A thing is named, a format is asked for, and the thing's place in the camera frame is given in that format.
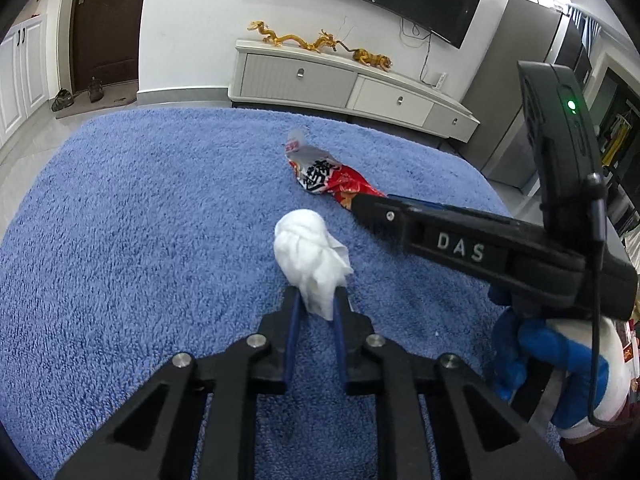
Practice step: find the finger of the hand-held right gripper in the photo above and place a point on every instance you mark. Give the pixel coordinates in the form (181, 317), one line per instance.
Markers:
(382, 220)
(450, 206)

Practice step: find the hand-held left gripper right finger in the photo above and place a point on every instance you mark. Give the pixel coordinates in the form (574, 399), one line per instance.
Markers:
(339, 340)

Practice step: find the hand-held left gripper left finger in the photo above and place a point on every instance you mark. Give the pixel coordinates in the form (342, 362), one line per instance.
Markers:
(292, 340)

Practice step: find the red snack wrapper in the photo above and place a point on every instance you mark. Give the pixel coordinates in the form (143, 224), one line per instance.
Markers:
(325, 175)

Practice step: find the large white tissue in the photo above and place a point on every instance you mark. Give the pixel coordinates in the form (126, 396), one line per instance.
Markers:
(305, 250)

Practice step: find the person's right hand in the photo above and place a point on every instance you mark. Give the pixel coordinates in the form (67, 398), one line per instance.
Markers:
(545, 340)

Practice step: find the yellow hanging garment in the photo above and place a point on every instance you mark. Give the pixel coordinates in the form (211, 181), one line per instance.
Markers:
(617, 137)

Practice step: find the grey refrigerator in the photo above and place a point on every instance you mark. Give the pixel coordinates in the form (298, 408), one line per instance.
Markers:
(520, 85)

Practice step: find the white router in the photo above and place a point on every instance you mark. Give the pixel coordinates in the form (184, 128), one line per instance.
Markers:
(441, 80)

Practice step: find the golden tiger figurine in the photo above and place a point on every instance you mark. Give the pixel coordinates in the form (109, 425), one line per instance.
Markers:
(372, 57)

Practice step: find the white television cabinet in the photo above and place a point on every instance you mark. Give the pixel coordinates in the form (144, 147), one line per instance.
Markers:
(295, 80)

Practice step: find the golden dragon figurine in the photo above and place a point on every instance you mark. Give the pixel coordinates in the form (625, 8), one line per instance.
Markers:
(322, 42)
(272, 35)

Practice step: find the blue fluffy blanket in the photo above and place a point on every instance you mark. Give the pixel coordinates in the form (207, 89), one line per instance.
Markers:
(125, 235)

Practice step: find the grey doormat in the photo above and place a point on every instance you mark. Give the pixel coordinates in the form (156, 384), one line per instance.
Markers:
(115, 102)

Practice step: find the brown shoe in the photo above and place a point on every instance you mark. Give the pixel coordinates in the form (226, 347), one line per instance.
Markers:
(95, 91)
(62, 100)

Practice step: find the brown door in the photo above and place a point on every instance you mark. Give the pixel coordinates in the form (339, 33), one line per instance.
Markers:
(110, 20)

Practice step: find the white tall cabinet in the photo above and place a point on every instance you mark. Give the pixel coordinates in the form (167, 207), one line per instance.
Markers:
(20, 75)

